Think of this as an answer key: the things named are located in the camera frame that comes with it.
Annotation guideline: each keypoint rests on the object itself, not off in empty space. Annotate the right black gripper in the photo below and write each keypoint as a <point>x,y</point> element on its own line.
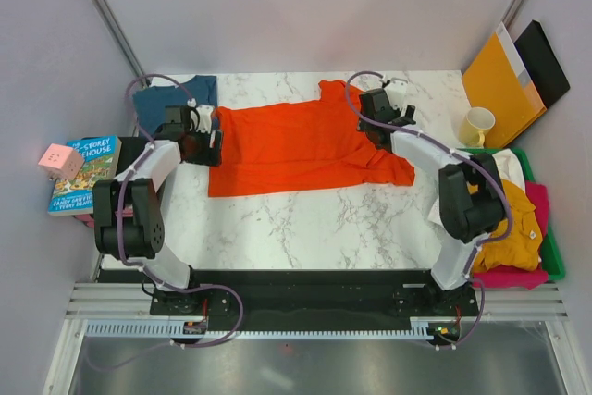
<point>410,112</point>

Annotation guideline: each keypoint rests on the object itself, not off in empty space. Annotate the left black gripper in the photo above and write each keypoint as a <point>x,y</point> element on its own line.
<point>211,157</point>

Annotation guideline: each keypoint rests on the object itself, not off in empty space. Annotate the orange t-shirt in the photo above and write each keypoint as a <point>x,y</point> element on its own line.
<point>307,146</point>

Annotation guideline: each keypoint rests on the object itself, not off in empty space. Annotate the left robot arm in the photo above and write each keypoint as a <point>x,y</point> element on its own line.
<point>128,223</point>

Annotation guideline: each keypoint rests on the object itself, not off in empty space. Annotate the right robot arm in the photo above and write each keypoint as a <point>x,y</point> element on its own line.
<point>471,200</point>

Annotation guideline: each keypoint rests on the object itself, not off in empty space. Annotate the yellow mug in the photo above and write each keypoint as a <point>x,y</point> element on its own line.
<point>475,126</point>

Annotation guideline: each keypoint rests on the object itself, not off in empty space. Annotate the folded blue t-shirt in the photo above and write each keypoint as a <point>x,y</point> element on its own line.
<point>150,104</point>

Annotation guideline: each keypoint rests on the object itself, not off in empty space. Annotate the orange folder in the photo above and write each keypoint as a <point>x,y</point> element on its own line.
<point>498,81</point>

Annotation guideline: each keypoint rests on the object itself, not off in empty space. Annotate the blue treehouse book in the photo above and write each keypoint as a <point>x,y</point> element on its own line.
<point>74,197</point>

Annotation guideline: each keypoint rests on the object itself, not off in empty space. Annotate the white t-shirt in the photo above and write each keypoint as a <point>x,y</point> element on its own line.
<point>509,168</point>

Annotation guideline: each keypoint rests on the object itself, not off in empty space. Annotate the pink cube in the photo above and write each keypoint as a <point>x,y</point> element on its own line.
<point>61,162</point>

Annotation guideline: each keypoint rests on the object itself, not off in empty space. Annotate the black flat box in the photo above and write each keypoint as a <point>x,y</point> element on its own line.
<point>541,64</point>

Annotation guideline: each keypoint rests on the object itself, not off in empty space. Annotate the mustard yellow t-shirt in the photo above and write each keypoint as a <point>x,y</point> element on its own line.
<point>521,248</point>

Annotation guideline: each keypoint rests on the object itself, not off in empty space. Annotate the magenta t-shirt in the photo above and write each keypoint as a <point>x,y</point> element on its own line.
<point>504,277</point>

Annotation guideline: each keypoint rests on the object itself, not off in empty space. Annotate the green plastic tray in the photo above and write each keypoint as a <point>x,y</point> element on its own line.
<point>551,258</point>

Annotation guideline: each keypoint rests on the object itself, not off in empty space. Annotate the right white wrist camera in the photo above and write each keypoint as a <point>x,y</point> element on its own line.
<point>396,90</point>

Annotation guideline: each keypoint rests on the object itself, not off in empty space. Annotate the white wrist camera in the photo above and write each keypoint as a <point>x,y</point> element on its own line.
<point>396,90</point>
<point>202,117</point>

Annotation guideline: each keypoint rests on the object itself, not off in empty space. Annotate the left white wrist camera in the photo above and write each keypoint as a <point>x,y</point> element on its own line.
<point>202,117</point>

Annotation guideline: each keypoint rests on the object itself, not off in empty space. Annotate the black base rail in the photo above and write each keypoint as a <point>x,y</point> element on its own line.
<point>316,299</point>

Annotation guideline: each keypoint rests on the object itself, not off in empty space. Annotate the white slotted cable duct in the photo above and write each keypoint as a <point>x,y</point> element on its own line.
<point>201,328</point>

